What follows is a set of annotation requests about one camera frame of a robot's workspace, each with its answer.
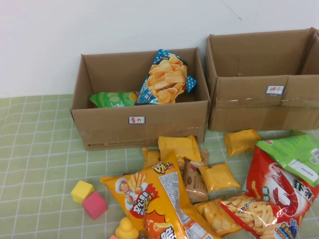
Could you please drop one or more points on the large yellow fries snack bag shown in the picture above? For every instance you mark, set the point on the large yellow fries snack bag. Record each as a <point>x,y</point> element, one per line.
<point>149,199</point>

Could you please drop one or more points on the small plain yellow snack packet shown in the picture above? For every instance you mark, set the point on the small plain yellow snack packet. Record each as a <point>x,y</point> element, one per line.
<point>150,158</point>
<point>219,178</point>
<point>177,147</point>
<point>241,142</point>

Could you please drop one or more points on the green snack bag with barcode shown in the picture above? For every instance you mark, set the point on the green snack bag with barcode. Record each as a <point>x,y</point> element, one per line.
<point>286,149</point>

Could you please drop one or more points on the cardboard box with printed web address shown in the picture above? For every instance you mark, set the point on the cardboard box with printed web address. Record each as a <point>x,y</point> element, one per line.
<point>162,127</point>

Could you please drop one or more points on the blue polka dot chips bag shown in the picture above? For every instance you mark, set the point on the blue polka dot chips bag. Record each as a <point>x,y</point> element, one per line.
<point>164,77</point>

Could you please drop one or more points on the green cucumber chips bag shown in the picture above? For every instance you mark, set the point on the green cucumber chips bag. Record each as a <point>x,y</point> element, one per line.
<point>109,99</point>

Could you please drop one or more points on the brown biscuit packet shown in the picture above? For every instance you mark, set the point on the brown biscuit packet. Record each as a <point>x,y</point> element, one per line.
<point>195,184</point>
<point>204,156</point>

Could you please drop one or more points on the large taped cardboard box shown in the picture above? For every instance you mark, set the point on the large taped cardboard box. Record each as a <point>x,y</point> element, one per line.
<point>249,112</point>

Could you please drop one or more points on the yellow foam cube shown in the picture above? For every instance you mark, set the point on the yellow foam cube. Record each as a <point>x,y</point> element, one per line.
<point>82,190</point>

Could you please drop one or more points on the pink foam cube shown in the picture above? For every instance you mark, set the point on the pink foam cube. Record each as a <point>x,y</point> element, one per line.
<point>94,205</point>

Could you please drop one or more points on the yellow cracker packet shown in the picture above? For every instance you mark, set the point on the yellow cracker packet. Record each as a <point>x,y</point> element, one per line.
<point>211,216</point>

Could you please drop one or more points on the yellow rubber duck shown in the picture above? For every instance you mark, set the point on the yellow rubber duck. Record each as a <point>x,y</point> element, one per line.
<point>125,229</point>

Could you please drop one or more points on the green checked tablecloth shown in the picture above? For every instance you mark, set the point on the green checked tablecloth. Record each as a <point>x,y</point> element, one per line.
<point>37,149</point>

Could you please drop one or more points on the small pink toy block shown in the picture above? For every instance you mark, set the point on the small pink toy block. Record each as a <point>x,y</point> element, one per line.
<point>112,237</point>

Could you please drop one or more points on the red shrimp sticks bag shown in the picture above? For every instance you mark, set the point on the red shrimp sticks bag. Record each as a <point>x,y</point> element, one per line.
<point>274,186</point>

